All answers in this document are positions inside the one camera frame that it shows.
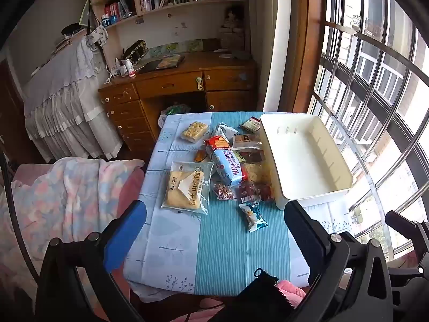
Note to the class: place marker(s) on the small orange snack packet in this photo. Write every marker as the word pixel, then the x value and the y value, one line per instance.
pixel 200 156

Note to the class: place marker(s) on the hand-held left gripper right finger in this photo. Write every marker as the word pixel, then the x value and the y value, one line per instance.
pixel 301 229

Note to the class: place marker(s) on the doll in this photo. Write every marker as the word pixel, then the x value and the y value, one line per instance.
pixel 233 20

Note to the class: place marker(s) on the picture book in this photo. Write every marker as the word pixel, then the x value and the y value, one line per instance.
pixel 170 62

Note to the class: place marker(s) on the small red nut packet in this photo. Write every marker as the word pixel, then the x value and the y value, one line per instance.
pixel 223 191

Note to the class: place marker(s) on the black tablet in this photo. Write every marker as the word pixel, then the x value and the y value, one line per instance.
pixel 149 66

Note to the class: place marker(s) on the metal window bars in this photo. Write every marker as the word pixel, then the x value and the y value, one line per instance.
pixel 368 40

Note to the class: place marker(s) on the pastel patchwork blanket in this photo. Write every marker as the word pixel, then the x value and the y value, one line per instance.
pixel 67 208

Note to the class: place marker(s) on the black zip garment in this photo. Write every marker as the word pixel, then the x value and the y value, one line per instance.
pixel 258 297

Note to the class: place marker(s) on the white red small device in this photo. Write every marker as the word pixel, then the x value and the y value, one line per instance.
pixel 125 67

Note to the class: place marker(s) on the black cap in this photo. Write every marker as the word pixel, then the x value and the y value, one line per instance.
pixel 72 29

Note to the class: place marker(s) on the black embroidered bag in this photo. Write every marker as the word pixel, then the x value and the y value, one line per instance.
pixel 134 51

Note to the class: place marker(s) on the white vertical pipe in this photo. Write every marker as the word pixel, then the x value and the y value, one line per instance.
pixel 280 57

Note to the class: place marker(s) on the pink garment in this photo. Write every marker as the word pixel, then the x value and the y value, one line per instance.
pixel 291 291

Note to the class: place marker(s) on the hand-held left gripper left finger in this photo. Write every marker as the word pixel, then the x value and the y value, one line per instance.
pixel 129 223

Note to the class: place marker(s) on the white plastic bin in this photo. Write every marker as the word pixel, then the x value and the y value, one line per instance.
pixel 301 154

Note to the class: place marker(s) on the dark red snowflake packet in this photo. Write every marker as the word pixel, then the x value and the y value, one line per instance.
pixel 267 192
pixel 249 189

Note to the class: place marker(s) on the green white plastic bag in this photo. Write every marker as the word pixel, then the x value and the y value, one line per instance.
pixel 174 111

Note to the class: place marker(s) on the clear yellow cracker packet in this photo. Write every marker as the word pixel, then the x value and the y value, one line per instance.
pixel 194 130

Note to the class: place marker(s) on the clear bread packet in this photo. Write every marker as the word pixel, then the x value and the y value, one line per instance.
pixel 186 187

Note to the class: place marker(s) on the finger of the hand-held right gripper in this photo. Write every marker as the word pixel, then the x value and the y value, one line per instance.
pixel 419 238

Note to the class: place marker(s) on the blue printed tablecloth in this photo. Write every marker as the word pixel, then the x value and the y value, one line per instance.
pixel 234 251

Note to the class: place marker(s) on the clear rice crisp packet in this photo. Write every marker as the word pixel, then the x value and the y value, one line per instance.
pixel 254 172

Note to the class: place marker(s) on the wooden window frame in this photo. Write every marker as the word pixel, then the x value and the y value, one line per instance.
pixel 305 40

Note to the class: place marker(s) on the long red blue biscuit packet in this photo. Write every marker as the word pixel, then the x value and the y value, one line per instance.
pixel 224 164

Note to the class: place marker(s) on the clear brown pastry packet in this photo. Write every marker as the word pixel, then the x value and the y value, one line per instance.
pixel 246 141

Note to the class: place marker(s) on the wooden bookshelf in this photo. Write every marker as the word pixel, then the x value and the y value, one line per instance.
pixel 187 4

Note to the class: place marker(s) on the wooden desk with drawers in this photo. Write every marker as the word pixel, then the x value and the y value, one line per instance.
pixel 167 85

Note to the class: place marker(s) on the floral fabric pouch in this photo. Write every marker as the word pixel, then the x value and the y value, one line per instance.
pixel 97 37

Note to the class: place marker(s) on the white lace cover cloth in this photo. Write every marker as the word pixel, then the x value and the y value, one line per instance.
pixel 63 97

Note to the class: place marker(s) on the stack of red blue books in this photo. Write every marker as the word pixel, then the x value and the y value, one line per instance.
pixel 115 10

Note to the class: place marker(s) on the green printed card strip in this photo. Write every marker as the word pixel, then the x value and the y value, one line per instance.
pixel 174 47

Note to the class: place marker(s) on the small blue white snack packet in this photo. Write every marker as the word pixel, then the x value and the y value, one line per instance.
pixel 253 216

